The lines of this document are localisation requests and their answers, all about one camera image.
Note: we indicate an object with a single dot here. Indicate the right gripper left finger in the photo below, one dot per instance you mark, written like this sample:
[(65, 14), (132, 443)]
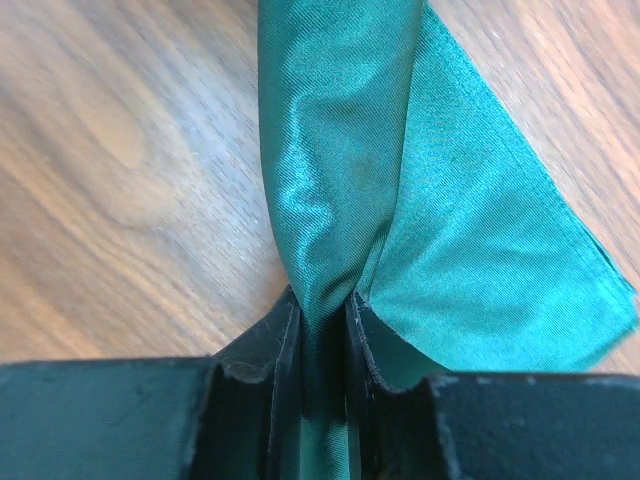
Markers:
[(232, 415)]

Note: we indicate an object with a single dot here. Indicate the dark green cloth napkin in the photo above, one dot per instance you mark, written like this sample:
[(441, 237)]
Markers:
[(392, 170)]

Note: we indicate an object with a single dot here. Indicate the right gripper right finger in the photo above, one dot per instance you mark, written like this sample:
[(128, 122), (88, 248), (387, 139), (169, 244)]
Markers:
[(409, 418)]

